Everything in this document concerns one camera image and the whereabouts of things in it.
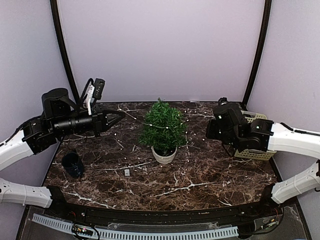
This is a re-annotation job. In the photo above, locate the black front table rail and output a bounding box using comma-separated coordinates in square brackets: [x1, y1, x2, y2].
[44, 186, 284, 226]

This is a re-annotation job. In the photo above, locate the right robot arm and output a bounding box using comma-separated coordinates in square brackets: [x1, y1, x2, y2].
[206, 97, 320, 217]

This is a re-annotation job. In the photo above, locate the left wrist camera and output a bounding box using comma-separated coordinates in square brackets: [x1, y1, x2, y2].
[92, 78, 106, 100]

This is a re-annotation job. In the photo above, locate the small green christmas tree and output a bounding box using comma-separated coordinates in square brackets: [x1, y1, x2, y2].
[139, 98, 187, 164]

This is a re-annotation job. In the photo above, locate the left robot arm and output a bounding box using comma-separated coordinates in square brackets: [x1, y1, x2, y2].
[0, 88, 125, 218]

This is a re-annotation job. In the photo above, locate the black frame post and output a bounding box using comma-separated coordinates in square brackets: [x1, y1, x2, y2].
[241, 0, 272, 109]
[49, 0, 80, 103]

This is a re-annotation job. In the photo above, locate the beige perforated plastic basket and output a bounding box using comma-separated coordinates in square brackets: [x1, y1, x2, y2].
[233, 110, 276, 161]

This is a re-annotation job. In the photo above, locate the grey slotted cable duct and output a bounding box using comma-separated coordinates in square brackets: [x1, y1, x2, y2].
[31, 213, 239, 240]

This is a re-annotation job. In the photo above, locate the fairy light string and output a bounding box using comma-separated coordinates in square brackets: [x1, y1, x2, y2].
[113, 104, 216, 176]

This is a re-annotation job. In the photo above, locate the dark blue cup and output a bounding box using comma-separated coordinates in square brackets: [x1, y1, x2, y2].
[61, 149, 85, 178]

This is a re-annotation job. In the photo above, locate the right black frame post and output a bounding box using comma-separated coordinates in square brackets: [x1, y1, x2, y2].
[241, 0, 272, 109]

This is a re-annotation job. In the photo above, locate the left black frame post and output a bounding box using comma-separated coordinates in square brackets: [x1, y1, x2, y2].
[49, 0, 80, 103]

